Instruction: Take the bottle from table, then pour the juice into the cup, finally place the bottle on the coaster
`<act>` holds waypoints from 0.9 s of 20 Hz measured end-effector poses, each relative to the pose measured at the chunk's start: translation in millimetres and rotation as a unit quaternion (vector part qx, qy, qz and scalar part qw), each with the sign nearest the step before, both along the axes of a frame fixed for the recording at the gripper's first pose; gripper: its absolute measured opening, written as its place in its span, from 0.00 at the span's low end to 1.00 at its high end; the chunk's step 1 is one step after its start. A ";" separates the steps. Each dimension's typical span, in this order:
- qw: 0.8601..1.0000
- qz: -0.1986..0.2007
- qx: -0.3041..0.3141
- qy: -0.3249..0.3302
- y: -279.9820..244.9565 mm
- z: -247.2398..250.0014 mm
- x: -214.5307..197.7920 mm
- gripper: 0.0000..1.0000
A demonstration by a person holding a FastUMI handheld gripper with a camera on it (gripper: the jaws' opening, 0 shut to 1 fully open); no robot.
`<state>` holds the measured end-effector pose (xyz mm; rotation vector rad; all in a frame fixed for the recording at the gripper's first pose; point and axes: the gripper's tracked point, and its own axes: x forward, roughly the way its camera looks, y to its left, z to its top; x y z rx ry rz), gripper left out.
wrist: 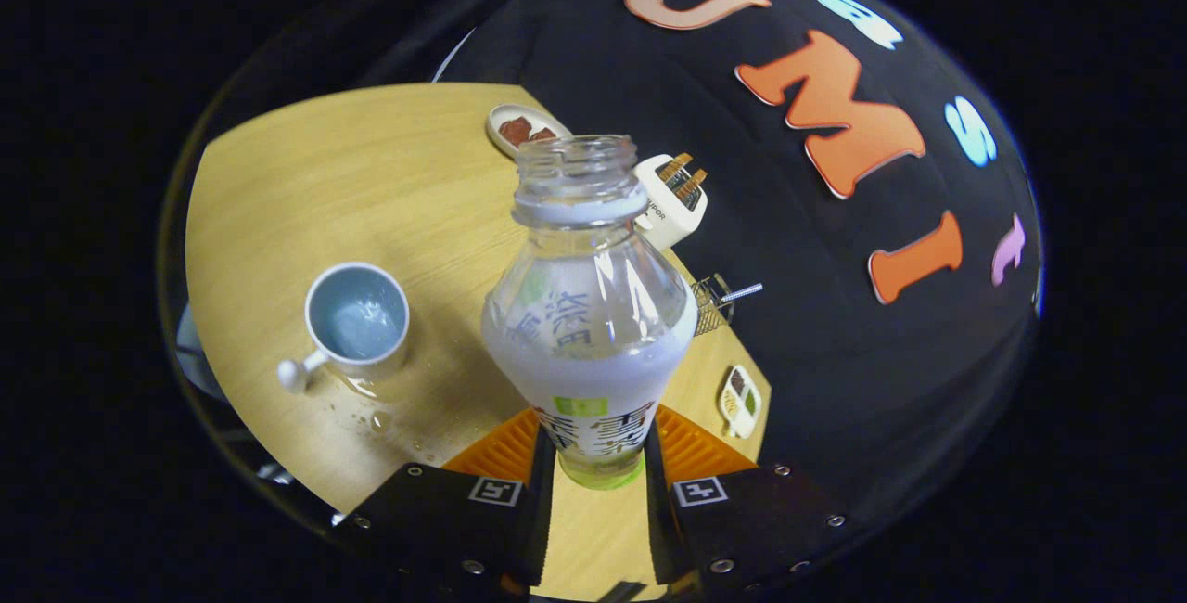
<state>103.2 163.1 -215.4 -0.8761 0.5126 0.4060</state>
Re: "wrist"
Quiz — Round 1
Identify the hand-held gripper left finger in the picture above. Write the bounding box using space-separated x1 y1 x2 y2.
338 406 557 599

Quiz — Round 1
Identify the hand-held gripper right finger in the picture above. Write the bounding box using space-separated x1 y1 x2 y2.
645 404 849 597

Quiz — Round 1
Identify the clear plastic juice bottle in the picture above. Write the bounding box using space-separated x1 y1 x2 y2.
480 135 699 491

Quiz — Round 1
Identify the white cup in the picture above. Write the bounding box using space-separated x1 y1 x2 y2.
277 262 411 394

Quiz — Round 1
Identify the white divided bean dish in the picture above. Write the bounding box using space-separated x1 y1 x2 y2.
718 365 763 440

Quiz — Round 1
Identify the white toaster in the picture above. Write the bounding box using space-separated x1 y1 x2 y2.
633 153 708 251

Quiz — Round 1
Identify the wooden table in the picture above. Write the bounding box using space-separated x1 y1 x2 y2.
185 82 772 602

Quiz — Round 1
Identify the round beige plate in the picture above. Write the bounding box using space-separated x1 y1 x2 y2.
486 103 573 159

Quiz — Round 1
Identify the metal wire basket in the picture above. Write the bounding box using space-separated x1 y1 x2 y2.
691 274 735 337

